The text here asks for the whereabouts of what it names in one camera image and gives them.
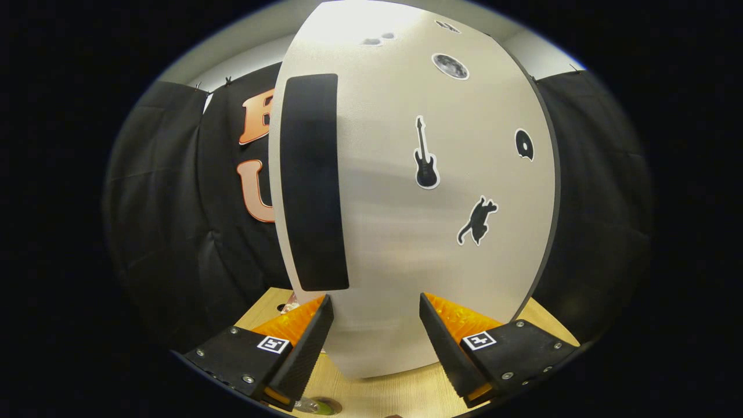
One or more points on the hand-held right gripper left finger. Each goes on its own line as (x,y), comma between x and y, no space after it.
(307,360)

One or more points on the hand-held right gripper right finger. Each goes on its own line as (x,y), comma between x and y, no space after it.
(444,354)

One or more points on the green label clear bottle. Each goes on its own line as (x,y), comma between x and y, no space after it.
(316,407)

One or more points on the white cabinet door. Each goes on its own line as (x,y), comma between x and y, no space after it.
(395,244)

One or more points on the black backdrop cloth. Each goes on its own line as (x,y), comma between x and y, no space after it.
(162,203)

